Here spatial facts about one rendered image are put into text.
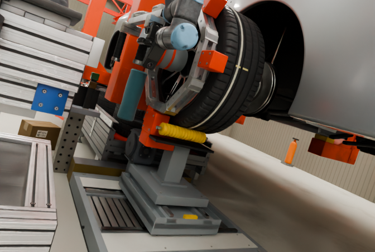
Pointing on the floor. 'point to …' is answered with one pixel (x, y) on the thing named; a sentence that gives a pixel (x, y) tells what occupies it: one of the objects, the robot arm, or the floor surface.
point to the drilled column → (67, 142)
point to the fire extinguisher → (290, 153)
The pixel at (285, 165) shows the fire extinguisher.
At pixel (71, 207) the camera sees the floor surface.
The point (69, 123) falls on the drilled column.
